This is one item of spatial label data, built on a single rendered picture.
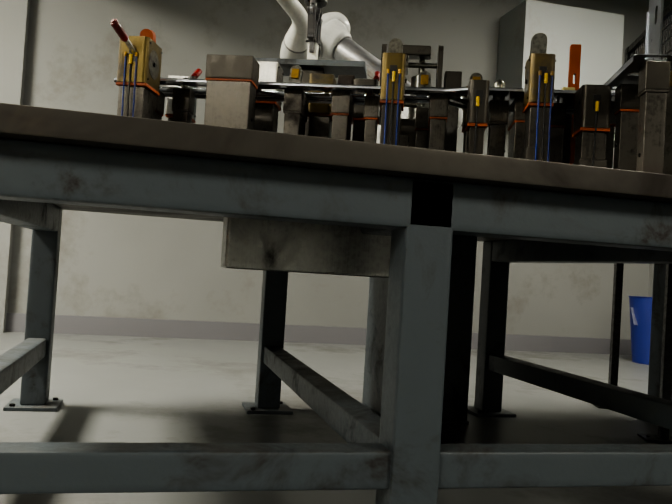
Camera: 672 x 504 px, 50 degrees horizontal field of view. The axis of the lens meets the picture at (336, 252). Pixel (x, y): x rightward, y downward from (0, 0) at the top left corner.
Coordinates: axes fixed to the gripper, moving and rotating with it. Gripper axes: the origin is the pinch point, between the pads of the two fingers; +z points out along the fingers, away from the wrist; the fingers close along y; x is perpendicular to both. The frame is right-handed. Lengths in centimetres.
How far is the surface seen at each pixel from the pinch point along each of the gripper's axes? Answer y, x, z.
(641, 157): 66, 88, 41
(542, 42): 47, 68, 11
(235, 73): 56, -6, 22
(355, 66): 6.1, 15.4, 5.5
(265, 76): 23.2, -8.4, 13.7
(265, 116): 22.2, -7.9, 25.3
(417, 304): 113, 46, 74
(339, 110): 39, 17, 27
